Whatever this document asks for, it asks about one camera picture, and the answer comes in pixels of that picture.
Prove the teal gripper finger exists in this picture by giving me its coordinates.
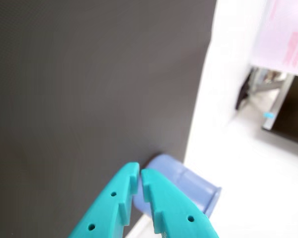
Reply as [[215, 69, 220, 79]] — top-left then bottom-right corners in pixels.
[[68, 162, 141, 238], [141, 168, 220, 238]]

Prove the blue ceramic pot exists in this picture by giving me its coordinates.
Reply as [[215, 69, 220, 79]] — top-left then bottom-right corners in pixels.
[[133, 153, 223, 219]]

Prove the dark grey mat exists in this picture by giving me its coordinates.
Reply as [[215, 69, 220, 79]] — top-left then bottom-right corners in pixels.
[[0, 0, 218, 238]]

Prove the pink white sheet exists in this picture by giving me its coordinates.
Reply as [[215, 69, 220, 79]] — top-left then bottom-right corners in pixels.
[[249, 0, 298, 75]]

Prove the grey metal frame furniture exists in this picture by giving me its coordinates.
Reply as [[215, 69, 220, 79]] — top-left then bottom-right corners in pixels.
[[235, 66, 298, 159]]

